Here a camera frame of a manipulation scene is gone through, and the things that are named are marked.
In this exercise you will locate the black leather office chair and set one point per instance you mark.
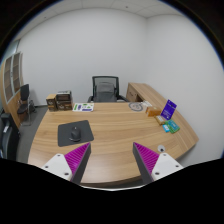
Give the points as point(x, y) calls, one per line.
point(7, 136)

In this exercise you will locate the small blue packet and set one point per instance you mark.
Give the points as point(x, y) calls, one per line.
point(166, 128)

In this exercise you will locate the orange cardboard box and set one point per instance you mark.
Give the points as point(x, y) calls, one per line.
point(153, 111)

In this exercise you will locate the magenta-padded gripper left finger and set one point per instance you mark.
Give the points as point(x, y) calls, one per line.
point(77, 160)

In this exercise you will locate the grey backpack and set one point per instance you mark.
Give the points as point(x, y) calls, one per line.
point(105, 92)

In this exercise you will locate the black mesh office chair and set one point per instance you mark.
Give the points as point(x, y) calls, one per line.
point(105, 78)

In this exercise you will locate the white paper sheet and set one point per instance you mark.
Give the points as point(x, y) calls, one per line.
point(147, 103)

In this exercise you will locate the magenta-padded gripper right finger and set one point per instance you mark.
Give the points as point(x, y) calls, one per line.
point(146, 160)

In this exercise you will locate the white green purple printed sheet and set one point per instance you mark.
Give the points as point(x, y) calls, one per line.
point(83, 107)

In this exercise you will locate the round grey disc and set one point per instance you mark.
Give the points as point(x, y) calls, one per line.
point(135, 106)

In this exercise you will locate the dark grey mouse pad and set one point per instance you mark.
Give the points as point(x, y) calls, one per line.
point(86, 131)

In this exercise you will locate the white round desk grommet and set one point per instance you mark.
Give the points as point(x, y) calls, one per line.
point(161, 148)

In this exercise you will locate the small tan box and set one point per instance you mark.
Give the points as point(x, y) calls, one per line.
point(160, 120)

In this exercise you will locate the black box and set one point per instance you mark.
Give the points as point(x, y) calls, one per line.
point(64, 96)

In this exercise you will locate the black visitor chair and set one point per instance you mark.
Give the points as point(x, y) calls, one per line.
point(24, 91)

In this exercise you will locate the wooden side desk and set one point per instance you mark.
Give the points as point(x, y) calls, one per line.
point(143, 91)

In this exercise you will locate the wooden shelf unit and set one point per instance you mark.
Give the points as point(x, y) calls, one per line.
point(11, 80)

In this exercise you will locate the green packet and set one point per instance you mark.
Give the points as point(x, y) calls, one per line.
point(173, 126)

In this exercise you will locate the purple card package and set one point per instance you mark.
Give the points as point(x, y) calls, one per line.
point(168, 109)

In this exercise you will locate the black computer mouse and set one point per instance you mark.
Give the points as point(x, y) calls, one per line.
point(75, 134)

